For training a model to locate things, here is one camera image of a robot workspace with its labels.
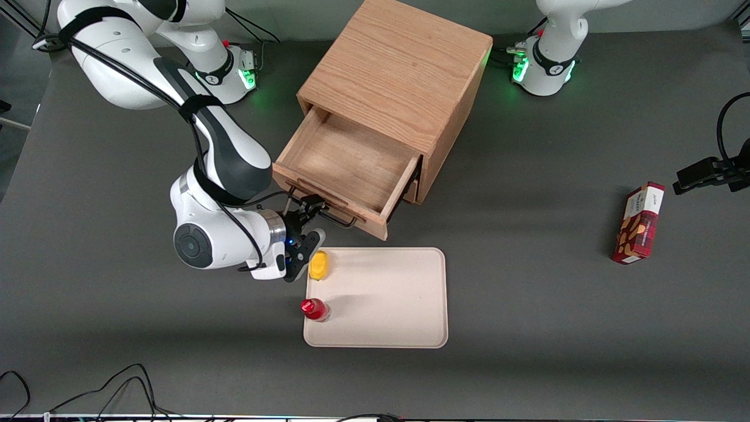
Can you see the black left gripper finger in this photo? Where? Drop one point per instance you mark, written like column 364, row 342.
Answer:
column 741, row 179
column 697, row 173

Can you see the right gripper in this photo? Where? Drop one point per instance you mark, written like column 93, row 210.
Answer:
column 292, row 224

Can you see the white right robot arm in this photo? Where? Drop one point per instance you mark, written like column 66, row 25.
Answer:
column 117, row 58

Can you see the wooden drawer cabinet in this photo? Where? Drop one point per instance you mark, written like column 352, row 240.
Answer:
column 398, row 64

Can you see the yellow toy lemon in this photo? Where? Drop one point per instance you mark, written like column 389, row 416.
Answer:
column 319, row 265

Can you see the red plaid shortbread box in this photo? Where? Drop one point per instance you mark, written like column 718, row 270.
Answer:
column 638, row 228

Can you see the red small bottle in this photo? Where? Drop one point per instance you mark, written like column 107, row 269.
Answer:
column 313, row 309

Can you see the beige plastic tray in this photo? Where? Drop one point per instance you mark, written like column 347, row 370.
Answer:
column 387, row 299

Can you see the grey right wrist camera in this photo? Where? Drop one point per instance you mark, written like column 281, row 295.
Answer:
column 307, row 252

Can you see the aluminium frame rail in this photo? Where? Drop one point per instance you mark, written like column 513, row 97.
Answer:
column 23, row 23

